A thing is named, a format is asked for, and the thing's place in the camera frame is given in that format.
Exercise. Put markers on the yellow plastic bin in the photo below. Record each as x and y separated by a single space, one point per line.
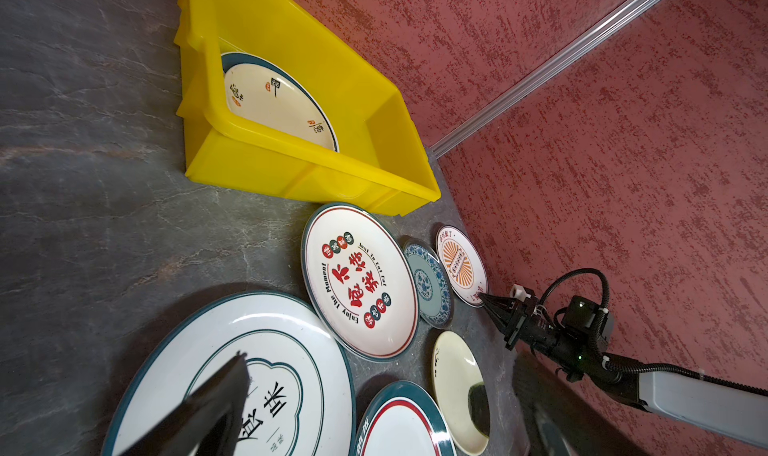
376 160

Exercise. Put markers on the white plate green red rim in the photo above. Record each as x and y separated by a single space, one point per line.
240 59

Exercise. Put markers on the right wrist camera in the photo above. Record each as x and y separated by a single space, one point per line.
521 291

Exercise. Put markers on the white plate red characters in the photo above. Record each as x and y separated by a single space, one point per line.
359 282

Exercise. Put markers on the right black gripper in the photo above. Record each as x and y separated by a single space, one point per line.
577 345

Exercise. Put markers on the large white plate green rim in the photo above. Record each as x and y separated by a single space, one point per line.
403 419

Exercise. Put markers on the right aluminium corner post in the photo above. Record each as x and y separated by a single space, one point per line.
596 35

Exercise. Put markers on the white plate quatrefoil outline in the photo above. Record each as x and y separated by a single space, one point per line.
300 394

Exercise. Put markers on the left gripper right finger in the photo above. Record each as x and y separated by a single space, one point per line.
557 420

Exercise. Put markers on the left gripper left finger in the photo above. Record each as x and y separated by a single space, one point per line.
208 422

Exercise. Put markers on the cream plate dark brush mark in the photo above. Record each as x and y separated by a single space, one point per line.
460 393

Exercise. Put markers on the small teal patterned plate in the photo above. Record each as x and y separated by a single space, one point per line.
435 297

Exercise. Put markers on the white plate orange sunburst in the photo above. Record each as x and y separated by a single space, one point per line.
463 265

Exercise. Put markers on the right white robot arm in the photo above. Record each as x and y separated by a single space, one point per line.
731 409

